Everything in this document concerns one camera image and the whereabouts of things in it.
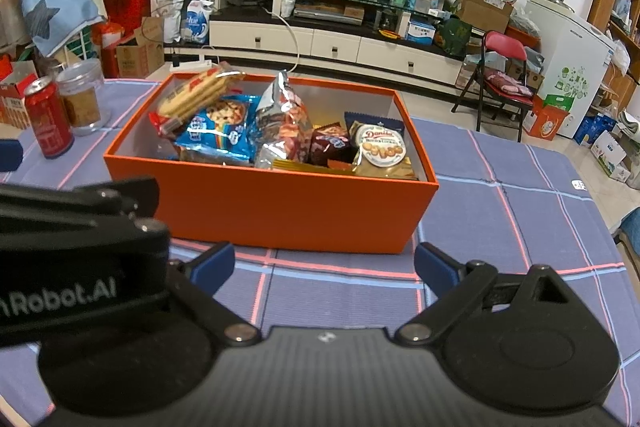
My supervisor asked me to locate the blue checked tablecloth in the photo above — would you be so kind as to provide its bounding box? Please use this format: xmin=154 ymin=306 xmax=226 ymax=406
xmin=0 ymin=79 xmax=640 ymax=423

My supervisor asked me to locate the red drink can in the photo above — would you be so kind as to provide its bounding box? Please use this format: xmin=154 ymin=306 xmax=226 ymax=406
xmin=23 ymin=76 xmax=75 ymax=160

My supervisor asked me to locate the wooden shelf unit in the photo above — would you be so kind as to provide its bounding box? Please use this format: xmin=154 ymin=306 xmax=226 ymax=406
xmin=587 ymin=0 xmax=640 ymax=108

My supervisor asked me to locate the white tv stand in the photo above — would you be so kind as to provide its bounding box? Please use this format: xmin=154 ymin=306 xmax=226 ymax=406
xmin=207 ymin=0 xmax=466 ymax=90

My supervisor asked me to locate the blue printed carton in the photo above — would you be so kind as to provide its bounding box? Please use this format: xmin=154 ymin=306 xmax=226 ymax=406
xmin=572 ymin=114 xmax=616 ymax=148

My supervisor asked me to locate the orange and white carton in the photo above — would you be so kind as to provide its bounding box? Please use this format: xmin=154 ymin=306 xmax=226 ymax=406
xmin=0 ymin=57 xmax=38 ymax=130

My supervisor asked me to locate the white power strip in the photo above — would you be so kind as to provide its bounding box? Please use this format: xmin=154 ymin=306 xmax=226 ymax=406
xmin=170 ymin=59 xmax=213 ymax=72

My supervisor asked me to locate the white plastic bag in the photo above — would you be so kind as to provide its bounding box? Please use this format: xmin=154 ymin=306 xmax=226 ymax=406
xmin=154 ymin=0 xmax=187 ymax=44

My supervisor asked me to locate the silver foil snack packet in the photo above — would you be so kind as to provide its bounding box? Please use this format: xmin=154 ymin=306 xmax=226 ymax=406
xmin=248 ymin=70 xmax=315 ymax=170

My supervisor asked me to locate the dark blue butter cookie packet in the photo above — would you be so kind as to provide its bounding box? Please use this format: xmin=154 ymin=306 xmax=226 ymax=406
xmin=344 ymin=111 xmax=416 ymax=180

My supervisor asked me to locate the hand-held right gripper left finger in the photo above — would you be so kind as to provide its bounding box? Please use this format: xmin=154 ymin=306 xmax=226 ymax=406
xmin=167 ymin=242 xmax=262 ymax=348

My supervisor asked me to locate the orange cardboard box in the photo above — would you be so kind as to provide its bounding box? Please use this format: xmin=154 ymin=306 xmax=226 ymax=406
xmin=103 ymin=73 xmax=440 ymax=255

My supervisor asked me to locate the white chest freezer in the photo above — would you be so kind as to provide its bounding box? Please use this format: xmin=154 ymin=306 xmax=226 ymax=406
xmin=522 ymin=0 xmax=617 ymax=138

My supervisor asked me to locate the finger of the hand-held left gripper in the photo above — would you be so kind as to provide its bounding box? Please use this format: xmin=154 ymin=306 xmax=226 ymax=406
xmin=0 ymin=176 xmax=162 ymax=233
xmin=0 ymin=140 xmax=25 ymax=174

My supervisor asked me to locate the orange paper bag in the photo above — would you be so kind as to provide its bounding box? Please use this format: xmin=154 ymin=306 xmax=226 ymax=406
xmin=522 ymin=94 xmax=571 ymax=142

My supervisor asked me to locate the blue and white mask box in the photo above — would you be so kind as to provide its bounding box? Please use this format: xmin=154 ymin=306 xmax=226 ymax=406
xmin=405 ymin=21 xmax=435 ymax=44

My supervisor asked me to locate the white and green carton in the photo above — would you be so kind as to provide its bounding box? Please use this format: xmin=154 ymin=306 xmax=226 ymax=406
xmin=590 ymin=129 xmax=632 ymax=182

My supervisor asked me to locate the dark green bag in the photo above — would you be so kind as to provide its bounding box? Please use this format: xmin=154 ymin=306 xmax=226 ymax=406
xmin=434 ymin=17 xmax=473 ymax=58

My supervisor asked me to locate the red folding chair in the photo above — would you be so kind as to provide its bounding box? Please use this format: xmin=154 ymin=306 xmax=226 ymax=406
xmin=451 ymin=30 xmax=543 ymax=142

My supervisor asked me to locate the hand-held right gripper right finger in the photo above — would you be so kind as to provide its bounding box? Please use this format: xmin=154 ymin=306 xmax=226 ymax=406
xmin=395 ymin=242 xmax=596 ymax=349

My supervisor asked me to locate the dark red snack packet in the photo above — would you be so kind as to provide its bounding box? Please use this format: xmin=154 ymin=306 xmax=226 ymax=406
xmin=309 ymin=122 xmax=357 ymax=166

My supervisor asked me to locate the blue and white bag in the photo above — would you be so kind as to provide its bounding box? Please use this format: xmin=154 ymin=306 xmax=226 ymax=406
xmin=182 ymin=0 xmax=213 ymax=45

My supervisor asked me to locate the white wire rack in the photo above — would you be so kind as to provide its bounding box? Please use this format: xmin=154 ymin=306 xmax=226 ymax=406
xmin=62 ymin=22 xmax=96 ymax=62

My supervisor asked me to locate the blue chocolate chip cookie packet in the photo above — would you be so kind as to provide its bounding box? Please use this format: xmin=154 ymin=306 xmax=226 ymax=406
xmin=175 ymin=94 xmax=258 ymax=166

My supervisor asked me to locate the blue padded seat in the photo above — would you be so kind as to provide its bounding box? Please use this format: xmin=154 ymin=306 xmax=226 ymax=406
xmin=612 ymin=207 xmax=640 ymax=268

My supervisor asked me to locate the red striped biscuit packet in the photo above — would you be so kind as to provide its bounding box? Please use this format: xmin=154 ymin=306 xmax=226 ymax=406
xmin=149 ymin=62 xmax=247 ymax=138

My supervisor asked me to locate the brown printed carton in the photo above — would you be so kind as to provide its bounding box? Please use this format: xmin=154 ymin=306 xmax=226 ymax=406
xmin=116 ymin=17 xmax=166 ymax=80

